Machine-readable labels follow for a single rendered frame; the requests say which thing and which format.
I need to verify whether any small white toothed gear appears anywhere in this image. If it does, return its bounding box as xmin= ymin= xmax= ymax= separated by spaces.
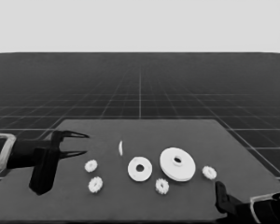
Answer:
xmin=202 ymin=165 xmax=217 ymax=181
xmin=155 ymin=177 xmax=170 ymax=196
xmin=88 ymin=175 xmax=105 ymax=194
xmin=84 ymin=159 xmax=99 ymax=174

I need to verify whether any white round carrier with pins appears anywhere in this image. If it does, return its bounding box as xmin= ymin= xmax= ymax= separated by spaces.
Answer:
xmin=127 ymin=156 xmax=153 ymax=183

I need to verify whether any large thick white disc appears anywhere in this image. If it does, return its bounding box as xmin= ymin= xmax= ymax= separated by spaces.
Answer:
xmin=159 ymin=147 xmax=197 ymax=183

